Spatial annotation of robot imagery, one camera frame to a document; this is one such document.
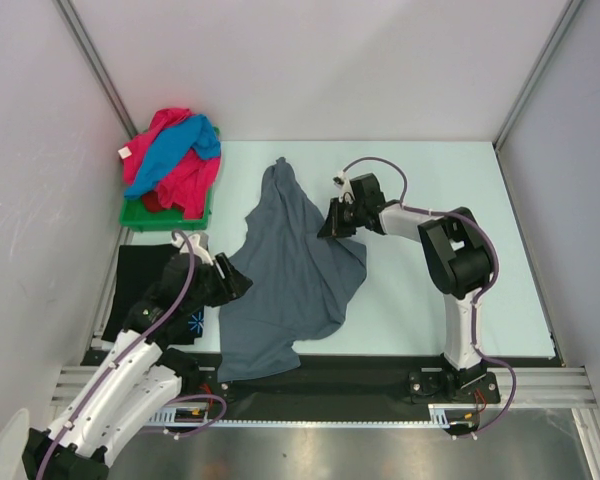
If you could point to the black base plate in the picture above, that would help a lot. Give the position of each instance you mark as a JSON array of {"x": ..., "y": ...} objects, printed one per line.
[{"x": 341, "y": 388}]

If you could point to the left aluminium corner post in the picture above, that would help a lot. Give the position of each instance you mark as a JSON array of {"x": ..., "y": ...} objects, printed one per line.
[{"x": 78, "y": 31}]

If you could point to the green plastic bin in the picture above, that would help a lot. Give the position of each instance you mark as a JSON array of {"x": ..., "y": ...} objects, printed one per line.
[{"x": 136, "y": 217}]

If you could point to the folded black t shirt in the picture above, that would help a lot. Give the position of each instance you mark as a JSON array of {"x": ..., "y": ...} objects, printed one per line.
[{"x": 138, "y": 267}]

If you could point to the white slotted cable duct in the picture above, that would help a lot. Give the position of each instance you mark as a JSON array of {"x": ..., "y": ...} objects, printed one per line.
[{"x": 435, "y": 418}]

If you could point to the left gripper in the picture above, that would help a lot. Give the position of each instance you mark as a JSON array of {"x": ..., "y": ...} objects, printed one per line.
[{"x": 233, "y": 285}]

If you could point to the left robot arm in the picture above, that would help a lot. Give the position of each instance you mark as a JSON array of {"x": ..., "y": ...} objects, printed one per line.
[{"x": 142, "y": 373}]

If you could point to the right aluminium corner post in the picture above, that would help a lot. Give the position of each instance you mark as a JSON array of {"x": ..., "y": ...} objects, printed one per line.
[{"x": 548, "y": 51}]

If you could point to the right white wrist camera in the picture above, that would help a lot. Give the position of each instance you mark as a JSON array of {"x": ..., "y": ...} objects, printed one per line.
[{"x": 343, "y": 183}]

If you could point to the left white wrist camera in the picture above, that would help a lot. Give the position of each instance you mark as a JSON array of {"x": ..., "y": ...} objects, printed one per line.
[{"x": 196, "y": 242}]

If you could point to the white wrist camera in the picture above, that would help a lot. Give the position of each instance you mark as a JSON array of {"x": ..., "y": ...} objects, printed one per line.
[
  {"x": 343, "y": 183},
  {"x": 196, "y": 242}
]

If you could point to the blue t shirt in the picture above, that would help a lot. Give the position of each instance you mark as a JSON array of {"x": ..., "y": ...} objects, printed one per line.
[{"x": 170, "y": 146}]

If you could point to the grey t shirt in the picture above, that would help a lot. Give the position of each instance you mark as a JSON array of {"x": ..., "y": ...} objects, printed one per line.
[{"x": 301, "y": 283}]

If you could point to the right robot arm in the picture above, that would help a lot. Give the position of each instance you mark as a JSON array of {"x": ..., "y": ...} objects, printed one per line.
[{"x": 460, "y": 257}]

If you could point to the aluminium corner post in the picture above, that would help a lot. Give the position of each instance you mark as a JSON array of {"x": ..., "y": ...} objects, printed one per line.
[
  {"x": 548, "y": 51},
  {"x": 78, "y": 31}
]

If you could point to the aluminium frame rail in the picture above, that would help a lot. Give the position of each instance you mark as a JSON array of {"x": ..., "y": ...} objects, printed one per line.
[{"x": 536, "y": 387}]

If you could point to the pink t shirt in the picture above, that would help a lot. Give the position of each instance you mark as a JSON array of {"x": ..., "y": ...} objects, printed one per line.
[{"x": 185, "y": 189}]

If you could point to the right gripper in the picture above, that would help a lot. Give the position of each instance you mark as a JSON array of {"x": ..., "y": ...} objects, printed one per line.
[{"x": 334, "y": 228}]

